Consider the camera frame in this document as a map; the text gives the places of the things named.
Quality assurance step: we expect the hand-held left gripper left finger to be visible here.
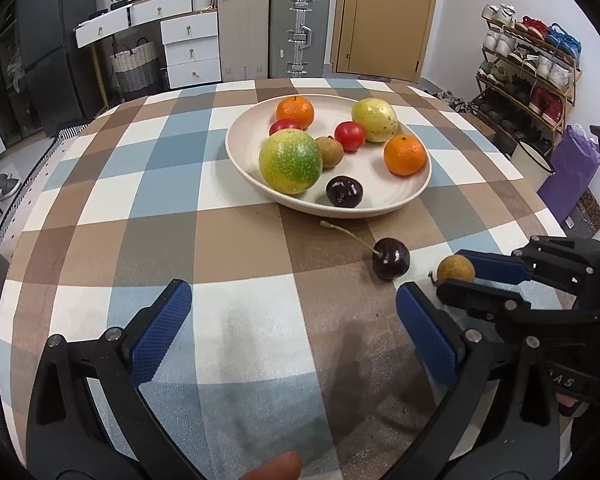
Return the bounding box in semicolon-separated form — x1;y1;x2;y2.
25;278;193;480

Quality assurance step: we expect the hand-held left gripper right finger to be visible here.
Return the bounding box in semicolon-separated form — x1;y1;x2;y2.
385;281;574;480

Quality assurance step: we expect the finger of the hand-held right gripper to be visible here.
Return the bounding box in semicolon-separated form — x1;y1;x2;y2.
455;234;600;295
436;278;600;323

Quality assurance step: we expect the brown longan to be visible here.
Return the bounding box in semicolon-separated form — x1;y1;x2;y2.
428;254;477;287
314;136;344;169

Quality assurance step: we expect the dark red cherry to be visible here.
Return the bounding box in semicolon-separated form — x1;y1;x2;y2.
326;175;365;209
320;220;411;281

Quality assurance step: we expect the cream round plate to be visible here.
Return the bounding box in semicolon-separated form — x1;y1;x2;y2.
225;94;433;219

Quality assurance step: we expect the orange mandarin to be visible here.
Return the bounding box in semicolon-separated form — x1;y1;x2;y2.
276;95;315;130
383;135;428;177

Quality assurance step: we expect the red cherry tomato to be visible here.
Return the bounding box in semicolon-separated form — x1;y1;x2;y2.
334;121;367;153
269;118;304;137

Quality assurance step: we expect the person's right forearm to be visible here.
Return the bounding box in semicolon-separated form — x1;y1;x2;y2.
570;407;600;480

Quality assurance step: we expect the person's right hand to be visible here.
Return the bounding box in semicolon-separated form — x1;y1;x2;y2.
554;391;583;417

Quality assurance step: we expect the person's left hand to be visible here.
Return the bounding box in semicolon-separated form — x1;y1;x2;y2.
232;451;302;480

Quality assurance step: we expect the checked tablecloth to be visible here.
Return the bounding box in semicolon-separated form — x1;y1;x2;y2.
0;77;581;480

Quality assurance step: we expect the brown patterned doormat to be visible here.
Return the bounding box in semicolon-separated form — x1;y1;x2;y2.
567;187;600;236

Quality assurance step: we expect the white enamel bucket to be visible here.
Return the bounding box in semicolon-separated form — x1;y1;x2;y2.
510;139;557;193

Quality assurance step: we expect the purple bag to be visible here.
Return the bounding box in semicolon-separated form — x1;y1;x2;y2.
536;124;600;226

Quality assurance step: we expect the shoe rack with shoes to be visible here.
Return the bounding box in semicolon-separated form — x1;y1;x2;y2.
480;4;581;141

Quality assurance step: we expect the pair of floor shoes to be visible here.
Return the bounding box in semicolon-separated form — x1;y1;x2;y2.
432;90;473;113

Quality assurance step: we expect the wooden shoe rack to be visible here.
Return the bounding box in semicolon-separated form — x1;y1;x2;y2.
475;15;581;158

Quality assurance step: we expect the white perforated panel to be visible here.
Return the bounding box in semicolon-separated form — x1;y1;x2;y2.
0;135;66;246

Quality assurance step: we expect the yellow speckled passion fruit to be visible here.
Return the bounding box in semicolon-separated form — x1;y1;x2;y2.
351;98;399;143

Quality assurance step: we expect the green speckled passion fruit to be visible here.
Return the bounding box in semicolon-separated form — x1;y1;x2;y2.
258;128;324;196

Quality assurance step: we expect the striped mat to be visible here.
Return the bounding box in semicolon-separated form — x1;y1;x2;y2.
55;120;93;141

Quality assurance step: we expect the woven laundry basket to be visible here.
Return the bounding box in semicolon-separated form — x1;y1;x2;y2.
110;37;162;93

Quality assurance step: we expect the wooden door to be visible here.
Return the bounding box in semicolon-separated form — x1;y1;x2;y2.
330;0;442;82

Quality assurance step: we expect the white drawer cabinet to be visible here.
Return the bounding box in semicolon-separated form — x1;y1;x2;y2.
74;0;222;90

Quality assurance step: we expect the silver suitcase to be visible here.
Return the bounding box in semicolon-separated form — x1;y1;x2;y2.
269;0;332;80

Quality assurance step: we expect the beige suitcase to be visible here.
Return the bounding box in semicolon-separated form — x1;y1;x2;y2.
216;0;272;83

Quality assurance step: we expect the dark refrigerator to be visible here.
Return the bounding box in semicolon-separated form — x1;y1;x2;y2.
10;0;101;138

